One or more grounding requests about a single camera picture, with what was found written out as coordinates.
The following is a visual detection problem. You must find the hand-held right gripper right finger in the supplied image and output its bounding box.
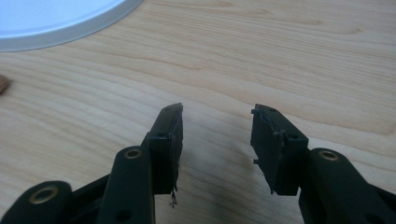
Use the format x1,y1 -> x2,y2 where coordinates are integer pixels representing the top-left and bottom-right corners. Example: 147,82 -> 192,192
249,104 -> 310,196

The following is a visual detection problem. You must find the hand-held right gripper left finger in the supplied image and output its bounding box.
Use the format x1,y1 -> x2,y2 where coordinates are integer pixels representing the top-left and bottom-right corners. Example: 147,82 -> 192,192
140,103 -> 184,209

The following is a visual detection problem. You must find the small brown object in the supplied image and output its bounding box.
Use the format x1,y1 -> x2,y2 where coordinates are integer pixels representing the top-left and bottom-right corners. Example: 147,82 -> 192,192
0,74 -> 13,96

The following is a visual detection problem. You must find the white round plate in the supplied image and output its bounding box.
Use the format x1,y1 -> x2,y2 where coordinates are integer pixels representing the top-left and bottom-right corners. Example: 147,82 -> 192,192
0,0 -> 144,53

